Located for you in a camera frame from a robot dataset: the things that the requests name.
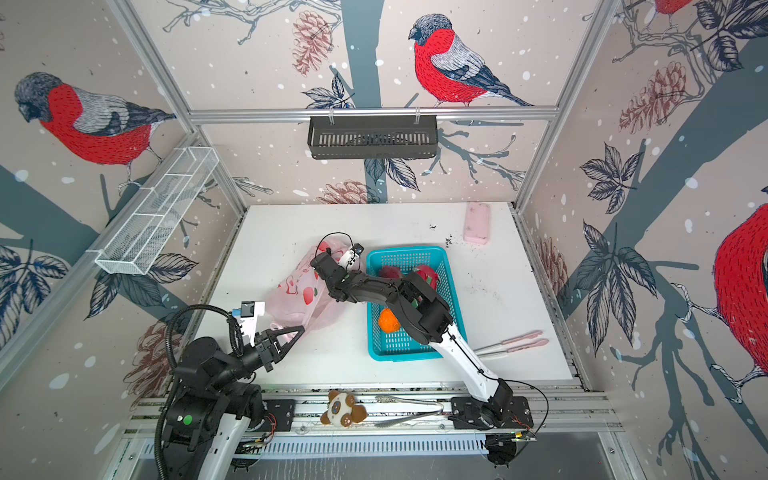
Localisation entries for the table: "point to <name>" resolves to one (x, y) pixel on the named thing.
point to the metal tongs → (393, 399)
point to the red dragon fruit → (390, 272)
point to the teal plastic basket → (400, 345)
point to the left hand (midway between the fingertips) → (299, 337)
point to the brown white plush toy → (342, 411)
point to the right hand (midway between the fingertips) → (329, 264)
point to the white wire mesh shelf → (139, 238)
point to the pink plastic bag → (302, 299)
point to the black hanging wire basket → (372, 137)
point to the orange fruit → (388, 322)
